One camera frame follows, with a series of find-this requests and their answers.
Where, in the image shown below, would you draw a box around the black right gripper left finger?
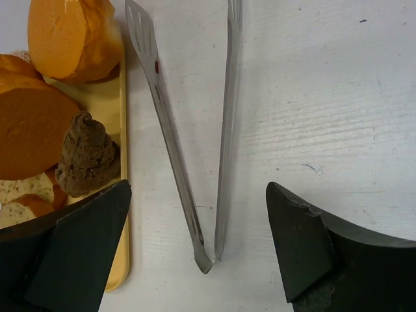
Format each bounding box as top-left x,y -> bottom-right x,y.
23,179 -> 131,311

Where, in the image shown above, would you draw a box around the orange round bread half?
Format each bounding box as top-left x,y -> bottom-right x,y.
27,0 -> 124,84

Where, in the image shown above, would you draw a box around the brown chocolate croissant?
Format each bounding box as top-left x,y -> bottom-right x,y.
55,110 -> 121,198

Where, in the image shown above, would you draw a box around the orange bread loaf chunk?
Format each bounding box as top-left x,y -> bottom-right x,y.
1,54 -> 80,180

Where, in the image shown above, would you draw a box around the stainless steel kitchen tongs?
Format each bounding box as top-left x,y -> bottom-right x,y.
125,1 -> 243,274

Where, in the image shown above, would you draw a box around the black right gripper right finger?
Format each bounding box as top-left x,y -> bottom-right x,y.
266,182 -> 338,303

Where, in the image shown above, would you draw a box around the pink sugared donut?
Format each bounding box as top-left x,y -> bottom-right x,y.
10,50 -> 31,63

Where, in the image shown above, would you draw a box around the speckled bread slice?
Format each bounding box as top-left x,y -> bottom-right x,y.
0,194 -> 54,229
0,173 -> 54,204

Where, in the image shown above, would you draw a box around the yellow plastic tray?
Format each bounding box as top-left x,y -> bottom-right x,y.
44,52 -> 130,293

